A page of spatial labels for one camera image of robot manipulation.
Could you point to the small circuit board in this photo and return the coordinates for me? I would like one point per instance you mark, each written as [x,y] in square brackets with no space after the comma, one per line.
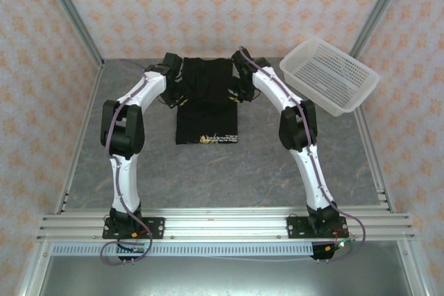
[137,249]

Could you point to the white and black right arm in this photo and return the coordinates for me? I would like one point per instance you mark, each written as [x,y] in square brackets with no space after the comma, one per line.
[317,178]

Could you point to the aluminium table edge rail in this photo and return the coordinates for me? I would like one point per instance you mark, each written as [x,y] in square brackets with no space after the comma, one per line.
[86,109]
[374,157]

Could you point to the black t-shirt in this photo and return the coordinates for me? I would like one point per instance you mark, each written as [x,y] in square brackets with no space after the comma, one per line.
[208,115]

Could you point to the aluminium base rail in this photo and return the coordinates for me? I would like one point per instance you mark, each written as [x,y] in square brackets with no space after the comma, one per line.
[225,225]

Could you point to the grey metal sheet panel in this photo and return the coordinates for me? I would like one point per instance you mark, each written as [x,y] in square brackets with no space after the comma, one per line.
[225,277]

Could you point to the aluminium frame post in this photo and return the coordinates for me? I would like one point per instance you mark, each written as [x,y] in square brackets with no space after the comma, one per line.
[378,11]
[71,15]

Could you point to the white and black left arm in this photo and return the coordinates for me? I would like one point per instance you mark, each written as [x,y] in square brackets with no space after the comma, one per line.
[123,178]

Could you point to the circuit board with green led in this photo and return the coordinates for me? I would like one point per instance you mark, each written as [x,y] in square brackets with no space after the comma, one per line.
[343,244]

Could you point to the white plastic mesh basket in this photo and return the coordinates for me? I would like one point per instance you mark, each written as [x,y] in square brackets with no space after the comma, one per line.
[329,74]

